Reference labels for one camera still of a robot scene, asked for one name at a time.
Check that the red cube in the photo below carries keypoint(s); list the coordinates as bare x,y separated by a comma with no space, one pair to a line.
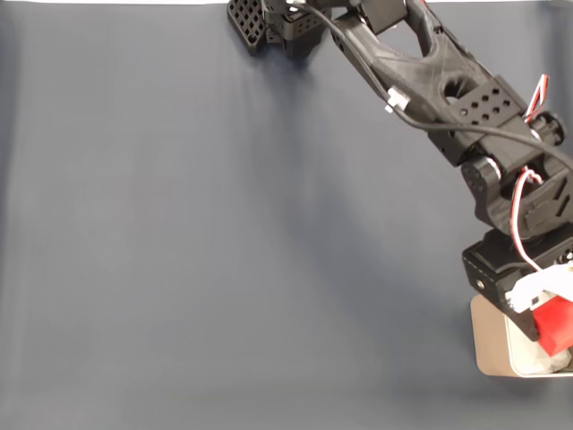
555,322

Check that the beige rectangular box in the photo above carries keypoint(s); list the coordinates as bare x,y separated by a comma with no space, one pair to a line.
488,340

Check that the white crumpled cloth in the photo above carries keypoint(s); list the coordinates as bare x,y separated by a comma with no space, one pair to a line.
532,360

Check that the grey table mat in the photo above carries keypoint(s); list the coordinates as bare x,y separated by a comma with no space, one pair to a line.
179,269

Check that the white camera board mount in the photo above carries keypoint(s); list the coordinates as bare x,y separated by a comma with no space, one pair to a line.
537,286

